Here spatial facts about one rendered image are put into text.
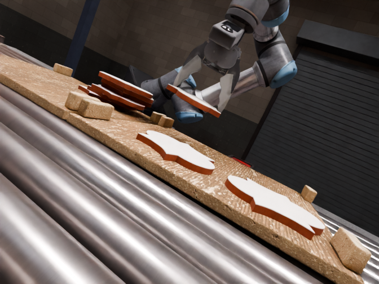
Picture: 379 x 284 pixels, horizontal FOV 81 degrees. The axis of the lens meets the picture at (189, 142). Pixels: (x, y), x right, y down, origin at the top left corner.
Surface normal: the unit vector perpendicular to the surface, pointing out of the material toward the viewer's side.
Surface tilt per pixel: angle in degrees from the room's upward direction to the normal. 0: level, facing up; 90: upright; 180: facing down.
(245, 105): 90
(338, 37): 90
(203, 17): 90
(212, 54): 92
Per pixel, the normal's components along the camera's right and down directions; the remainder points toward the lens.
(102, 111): 0.84, 0.45
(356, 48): -0.38, -0.02
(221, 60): -0.13, 0.14
